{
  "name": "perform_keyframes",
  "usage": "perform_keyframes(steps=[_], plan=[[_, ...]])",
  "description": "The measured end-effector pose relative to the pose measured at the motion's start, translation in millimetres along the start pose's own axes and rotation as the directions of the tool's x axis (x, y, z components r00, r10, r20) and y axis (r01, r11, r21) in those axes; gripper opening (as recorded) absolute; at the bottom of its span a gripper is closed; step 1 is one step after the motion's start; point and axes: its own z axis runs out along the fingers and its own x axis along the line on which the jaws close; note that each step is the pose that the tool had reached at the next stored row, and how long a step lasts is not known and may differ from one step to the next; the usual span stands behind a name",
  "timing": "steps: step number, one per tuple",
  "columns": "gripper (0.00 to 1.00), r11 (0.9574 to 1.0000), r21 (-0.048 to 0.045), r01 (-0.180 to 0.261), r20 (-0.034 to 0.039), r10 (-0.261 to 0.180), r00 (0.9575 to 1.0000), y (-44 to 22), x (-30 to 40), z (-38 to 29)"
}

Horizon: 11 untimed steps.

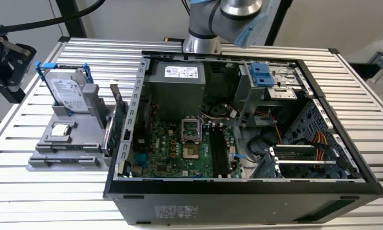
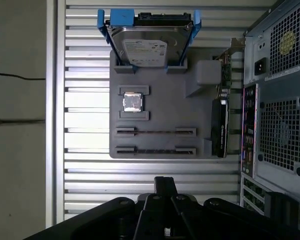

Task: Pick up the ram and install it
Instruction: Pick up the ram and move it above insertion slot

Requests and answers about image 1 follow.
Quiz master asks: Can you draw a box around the grey parts rack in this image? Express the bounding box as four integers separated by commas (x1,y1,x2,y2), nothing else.
25,83,116,172

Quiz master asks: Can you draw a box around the green graphics card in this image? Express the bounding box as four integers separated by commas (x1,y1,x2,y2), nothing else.
101,80,130,156

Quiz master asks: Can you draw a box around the blue plastic drive latch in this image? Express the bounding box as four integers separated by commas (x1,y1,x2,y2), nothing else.
249,61,273,87

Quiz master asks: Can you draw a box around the yellow orange wire bundle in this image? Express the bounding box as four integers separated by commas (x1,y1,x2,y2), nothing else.
254,109,275,119

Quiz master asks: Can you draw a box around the grey power supply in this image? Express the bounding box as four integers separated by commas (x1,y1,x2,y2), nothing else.
145,61,207,120

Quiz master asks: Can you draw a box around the grey metal drive cage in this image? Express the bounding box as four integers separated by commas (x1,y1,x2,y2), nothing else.
233,61,309,127

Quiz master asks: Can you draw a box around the hard disk in blue carrier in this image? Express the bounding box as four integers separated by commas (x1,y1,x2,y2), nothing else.
33,61,96,115

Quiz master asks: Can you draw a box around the CPU socket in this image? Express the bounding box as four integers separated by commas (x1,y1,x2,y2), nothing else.
181,141,201,161

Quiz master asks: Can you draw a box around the green motherboard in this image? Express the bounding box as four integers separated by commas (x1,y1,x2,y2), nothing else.
132,119,243,178

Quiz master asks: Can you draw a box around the silver CPU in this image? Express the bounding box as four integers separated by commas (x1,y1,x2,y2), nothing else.
49,124,73,137

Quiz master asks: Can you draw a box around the metal disk bay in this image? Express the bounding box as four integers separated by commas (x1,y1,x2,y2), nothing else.
251,143,339,179

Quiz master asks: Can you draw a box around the metal socket cover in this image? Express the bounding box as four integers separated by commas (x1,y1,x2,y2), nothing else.
181,115,202,142

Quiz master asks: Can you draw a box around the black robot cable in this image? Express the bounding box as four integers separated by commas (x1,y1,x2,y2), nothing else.
0,0,106,34

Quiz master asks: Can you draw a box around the black PC case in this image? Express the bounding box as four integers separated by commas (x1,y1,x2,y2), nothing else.
102,49,383,226

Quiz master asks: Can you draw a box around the black RAM slot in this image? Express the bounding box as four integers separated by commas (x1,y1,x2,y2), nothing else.
213,124,223,178
209,124,221,178
217,124,227,178

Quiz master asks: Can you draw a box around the black cable coil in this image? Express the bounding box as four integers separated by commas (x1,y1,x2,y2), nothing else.
246,133,271,163

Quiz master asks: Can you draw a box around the round black fan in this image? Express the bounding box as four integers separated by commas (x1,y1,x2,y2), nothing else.
206,102,233,118

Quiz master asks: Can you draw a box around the red yellow wire bundle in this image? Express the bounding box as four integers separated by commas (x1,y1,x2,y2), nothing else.
310,130,328,161

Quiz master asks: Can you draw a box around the black frame post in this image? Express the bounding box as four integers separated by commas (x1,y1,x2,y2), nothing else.
56,0,88,38
263,0,294,46

